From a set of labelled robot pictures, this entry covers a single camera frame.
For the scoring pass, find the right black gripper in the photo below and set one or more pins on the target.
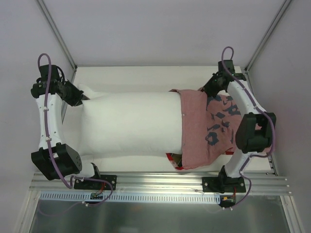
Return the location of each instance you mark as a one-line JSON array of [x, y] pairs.
[[210, 88]]

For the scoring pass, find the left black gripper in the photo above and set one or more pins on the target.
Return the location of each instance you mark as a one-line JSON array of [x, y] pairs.
[[73, 96]]

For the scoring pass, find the pink red patterned pillowcase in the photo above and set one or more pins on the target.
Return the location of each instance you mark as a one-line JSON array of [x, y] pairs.
[[209, 128]]

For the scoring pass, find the white pillow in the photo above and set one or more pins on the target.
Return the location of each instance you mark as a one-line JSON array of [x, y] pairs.
[[130, 122]]

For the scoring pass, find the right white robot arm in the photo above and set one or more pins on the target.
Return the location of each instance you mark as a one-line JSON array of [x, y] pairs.
[[255, 133]]

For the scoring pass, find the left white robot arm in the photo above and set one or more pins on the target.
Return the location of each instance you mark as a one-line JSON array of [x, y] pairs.
[[54, 158]]

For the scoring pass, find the left aluminium frame post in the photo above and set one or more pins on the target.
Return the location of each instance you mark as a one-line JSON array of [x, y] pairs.
[[56, 33]]

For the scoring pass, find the aluminium frame post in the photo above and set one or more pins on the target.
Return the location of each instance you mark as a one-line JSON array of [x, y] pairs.
[[268, 33], [56, 33]]

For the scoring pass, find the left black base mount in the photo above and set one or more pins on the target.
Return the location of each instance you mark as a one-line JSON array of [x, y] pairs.
[[97, 182]]

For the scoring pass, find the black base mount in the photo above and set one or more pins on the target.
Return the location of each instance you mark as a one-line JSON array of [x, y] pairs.
[[97, 182], [223, 185]]

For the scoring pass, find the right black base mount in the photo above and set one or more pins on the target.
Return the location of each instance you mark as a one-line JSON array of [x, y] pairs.
[[223, 185]]

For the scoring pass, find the right aluminium frame post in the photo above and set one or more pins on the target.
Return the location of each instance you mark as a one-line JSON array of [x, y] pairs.
[[268, 33]]

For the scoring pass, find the white slotted cable duct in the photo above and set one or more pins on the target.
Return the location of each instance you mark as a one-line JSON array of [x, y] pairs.
[[131, 197]]

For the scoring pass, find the aluminium mounting rail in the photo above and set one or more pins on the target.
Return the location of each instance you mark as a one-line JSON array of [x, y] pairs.
[[189, 183]]

